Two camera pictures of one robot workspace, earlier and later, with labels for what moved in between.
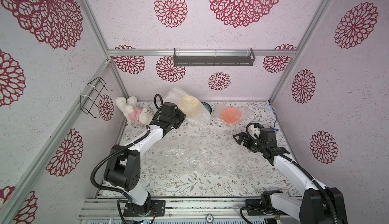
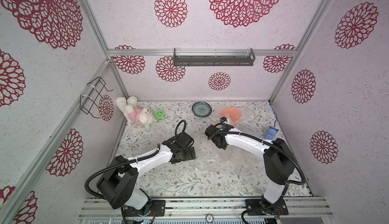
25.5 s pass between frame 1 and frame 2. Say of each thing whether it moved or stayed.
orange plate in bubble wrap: stayed
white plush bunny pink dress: stayed
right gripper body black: moved
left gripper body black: moved
